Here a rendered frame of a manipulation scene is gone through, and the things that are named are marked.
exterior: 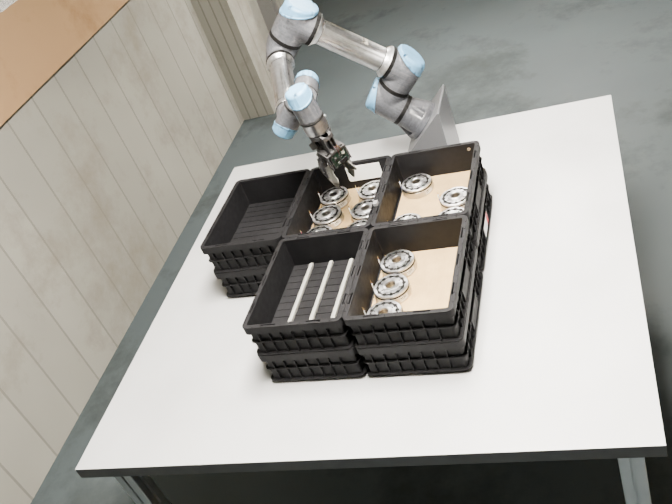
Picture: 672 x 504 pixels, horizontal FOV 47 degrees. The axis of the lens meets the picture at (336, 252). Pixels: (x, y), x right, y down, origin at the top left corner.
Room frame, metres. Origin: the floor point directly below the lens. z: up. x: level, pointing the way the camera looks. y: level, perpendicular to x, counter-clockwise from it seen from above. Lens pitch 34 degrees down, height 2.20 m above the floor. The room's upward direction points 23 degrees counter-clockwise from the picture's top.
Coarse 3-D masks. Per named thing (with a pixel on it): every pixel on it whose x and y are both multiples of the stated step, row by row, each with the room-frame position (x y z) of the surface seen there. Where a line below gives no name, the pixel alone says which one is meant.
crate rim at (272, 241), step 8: (264, 176) 2.50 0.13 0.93; (272, 176) 2.47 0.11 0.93; (280, 176) 2.46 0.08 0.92; (304, 176) 2.38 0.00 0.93; (232, 192) 2.48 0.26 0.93; (296, 200) 2.24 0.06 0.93; (224, 208) 2.39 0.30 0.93; (288, 216) 2.17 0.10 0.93; (216, 224) 2.31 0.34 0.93; (208, 232) 2.27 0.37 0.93; (280, 232) 2.09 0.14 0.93; (248, 240) 2.13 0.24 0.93; (256, 240) 2.11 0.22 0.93; (264, 240) 2.09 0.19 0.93; (272, 240) 2.07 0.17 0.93; (208, 248) 2.18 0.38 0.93; (216, 248) 2.17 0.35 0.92; (224, 248) 2.15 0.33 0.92; (232, 248) 2.14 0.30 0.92; (240, 248) 2.13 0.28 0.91; (248, 248) 2.12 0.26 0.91
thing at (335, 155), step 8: (328, 128) 2.09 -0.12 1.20; (320, 136) 2.07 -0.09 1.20; (328, 136) 2.06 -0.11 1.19; (320, 144) 2.10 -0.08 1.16; (328, 144) 2.08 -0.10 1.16; (336, 144) 2.08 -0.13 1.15; (344, 144) 2.07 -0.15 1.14; (320, 152) 2.10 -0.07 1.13; (328, 152) 2.07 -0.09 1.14; (336, 152) 2.06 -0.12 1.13; (344, 152) 2.06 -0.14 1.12; (328, 160) 2.05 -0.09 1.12; (336, 160) 2.05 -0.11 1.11; (344, 160) 2.06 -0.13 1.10; (336, 168) 2.06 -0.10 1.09
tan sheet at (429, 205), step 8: (432, 176) 2.21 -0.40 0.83; (440, 176) 2.19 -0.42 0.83; (448, 176) 2.17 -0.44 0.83; (456, 176) 2.15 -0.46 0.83; (464, 176) 2.13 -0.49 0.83; (440, 184) 2.15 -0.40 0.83; (448, 184) 2.13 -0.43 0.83; (456, 184) 2.11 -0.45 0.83; (464, 184) 2.09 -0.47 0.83; (432, 192) 2.12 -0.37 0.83; (440, 192) 2.10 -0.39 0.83; (400, 200) 2.15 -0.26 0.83; (408, 200) 2.13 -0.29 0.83; (416, 200) 2.11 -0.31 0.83; (424, 200) 2.10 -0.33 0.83; (432, 200) 2.08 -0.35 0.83; (400, 208) 2.11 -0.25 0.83; (408, 208) 2.09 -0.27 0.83; (416, 208) 2.07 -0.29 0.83; (424, 208) 2.05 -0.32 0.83; (432, 208) 2.03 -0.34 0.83; (440, 208) 2.02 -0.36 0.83; (424, 216) 2.01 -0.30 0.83
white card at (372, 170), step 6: (378, 162) 2.29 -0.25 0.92; (360, 168) 2.32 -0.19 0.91; (366, 168) 2.31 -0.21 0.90; (372, 168) 2.30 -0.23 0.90; (378, 168) 2.29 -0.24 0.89; (348, 174) 2.34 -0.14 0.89; (360, 174) 2.32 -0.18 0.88; (366, 174) 2.31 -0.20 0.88; (372, 174) 2.31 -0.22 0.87; (378, 174) 2.30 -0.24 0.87; (354, 180) 2.34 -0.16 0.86
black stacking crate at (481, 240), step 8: (488, 192) 2.12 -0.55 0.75; (488, 200) 2.08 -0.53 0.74; (480, 208) 1.95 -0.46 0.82; (488, 208) 2.05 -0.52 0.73; (480, 216) 1.91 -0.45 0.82; (488, 216) 2.02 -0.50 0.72; (480, 224) 1.89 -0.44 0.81; (488, 224) 1.99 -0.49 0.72; (480, 232) 1.90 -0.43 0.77; (480, 240) 1.87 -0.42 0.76; (480, 248) 1.84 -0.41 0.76; (480, 256) 1.84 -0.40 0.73; (480, 264) 1.82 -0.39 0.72
